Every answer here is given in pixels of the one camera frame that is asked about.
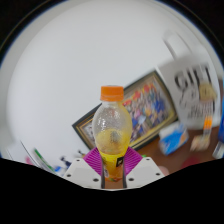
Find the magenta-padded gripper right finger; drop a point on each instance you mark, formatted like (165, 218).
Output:
(145, 171)

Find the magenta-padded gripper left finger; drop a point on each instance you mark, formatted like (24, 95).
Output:
(81, 173)

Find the orange juice bottle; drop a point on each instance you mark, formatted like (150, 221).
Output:
(111, 133)

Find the white and green shuttlecock tube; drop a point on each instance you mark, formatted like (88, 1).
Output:
(42, 160)

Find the blue tissue pack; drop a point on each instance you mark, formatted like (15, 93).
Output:
(173, 138)

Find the framed group picture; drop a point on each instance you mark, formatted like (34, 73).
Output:
(150, 106)

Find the white remote control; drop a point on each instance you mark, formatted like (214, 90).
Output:
(218, 150)

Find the colourful puzzle cube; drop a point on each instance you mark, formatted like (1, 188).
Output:
(207, 122)

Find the white paper gift bag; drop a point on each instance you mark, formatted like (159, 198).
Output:
(193, 90)

